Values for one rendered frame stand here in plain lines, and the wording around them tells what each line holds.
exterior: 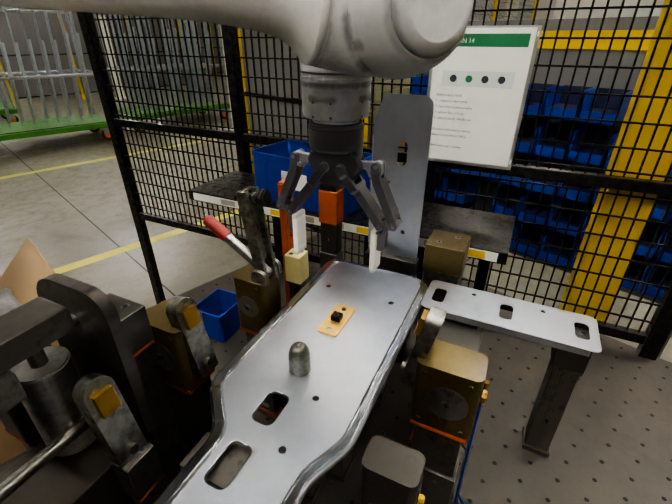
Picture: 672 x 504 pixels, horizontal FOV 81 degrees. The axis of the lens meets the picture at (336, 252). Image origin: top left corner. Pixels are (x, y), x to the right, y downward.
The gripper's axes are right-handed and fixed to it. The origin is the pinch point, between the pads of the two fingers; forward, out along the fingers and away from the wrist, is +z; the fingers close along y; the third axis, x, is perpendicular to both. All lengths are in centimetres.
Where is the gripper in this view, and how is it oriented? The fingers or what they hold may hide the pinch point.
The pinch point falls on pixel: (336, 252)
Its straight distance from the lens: 61.9
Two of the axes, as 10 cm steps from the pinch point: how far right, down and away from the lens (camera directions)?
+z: 0.0, 8.7, 4.9
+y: 9.0, 2.1, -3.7
